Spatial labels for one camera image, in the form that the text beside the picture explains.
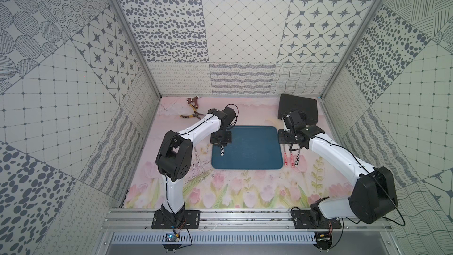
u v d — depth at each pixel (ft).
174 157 1.66
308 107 3.88
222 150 2.89
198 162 2.96
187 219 2.40
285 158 3.04
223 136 2.57
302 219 2.40
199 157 3.04
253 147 3.20
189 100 3.76
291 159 3.01
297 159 2.98
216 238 2.30
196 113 3.64
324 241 2.36
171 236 2.35
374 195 1.34
